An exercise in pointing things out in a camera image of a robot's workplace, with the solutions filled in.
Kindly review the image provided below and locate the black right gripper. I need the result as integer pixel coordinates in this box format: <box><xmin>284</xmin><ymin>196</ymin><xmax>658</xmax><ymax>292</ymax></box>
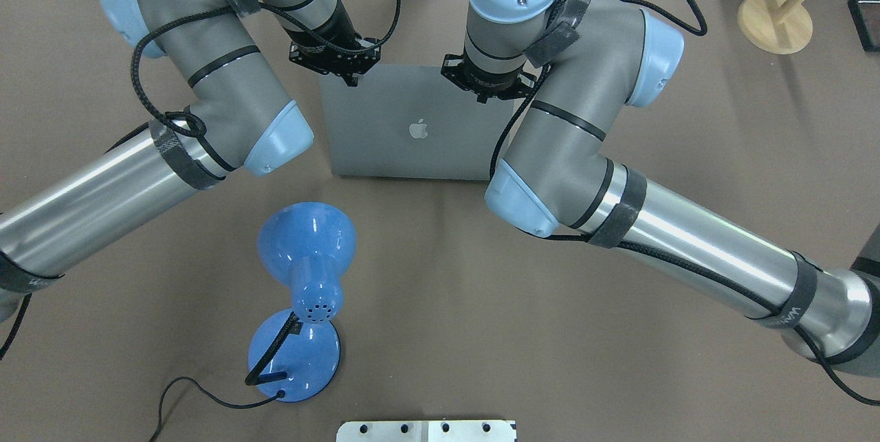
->
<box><xmin>441</xmin><ymin>54</ymin><xmax>537</xmax><ymax>104</ymax></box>

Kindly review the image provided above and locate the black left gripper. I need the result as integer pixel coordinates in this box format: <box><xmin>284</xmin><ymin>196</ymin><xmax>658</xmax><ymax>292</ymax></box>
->
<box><xmin>285</xmin><ymin>1</ymin><xmax>381</xmax><ymax>87</ymax></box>

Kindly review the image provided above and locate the grey laptop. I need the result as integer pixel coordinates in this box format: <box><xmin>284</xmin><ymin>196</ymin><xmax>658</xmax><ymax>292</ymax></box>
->
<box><xmin>318</xmin><ymin>64</ymin><xmax>515</xmax><ymax>181</ymax></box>

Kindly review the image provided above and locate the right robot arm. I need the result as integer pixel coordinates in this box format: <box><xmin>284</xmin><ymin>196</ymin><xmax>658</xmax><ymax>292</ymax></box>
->
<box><xmin>455</xmin><ymin>0</ymin><xmax>878</xmax><ymax>377</ymax></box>

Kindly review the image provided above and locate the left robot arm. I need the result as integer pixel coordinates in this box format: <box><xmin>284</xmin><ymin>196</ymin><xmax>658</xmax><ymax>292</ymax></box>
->
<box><xmin>2</xmin><ymin>0</ymin><xmax>382</xmax><ymax>320</ymax></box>

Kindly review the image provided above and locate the blue desk lamp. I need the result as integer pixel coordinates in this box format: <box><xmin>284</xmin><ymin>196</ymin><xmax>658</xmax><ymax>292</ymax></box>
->
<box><xmin>245</xmin><ymin>203</ymin><xmax>356</xmax><ymax>404</ymax></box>

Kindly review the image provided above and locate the wooden stand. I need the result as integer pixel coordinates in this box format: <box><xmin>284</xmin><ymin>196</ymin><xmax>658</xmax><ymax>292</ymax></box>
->
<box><xmin>736</xmin><ymin>0</ymin><xmax>813</xmax><ymax>54</ymax></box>

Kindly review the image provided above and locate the dark tray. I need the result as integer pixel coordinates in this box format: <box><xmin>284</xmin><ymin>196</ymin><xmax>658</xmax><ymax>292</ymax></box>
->
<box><xmin>846</xmin><ymin>0</ymin><xmax>879</xmax><ymax>52</ymax></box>

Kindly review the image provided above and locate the black lamp power cable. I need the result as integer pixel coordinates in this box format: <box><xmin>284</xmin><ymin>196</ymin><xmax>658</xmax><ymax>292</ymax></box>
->
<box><xmin>148</xmin><ymin>377</ymin><xmax>287</xmax><ymax>442</ymax></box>

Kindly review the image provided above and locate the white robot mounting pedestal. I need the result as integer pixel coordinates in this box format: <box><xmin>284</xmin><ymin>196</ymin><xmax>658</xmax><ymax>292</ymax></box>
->
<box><xmin>335</xmin><ymin>419</ymin><xmax>518</xmax><ymax>441</ymax></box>

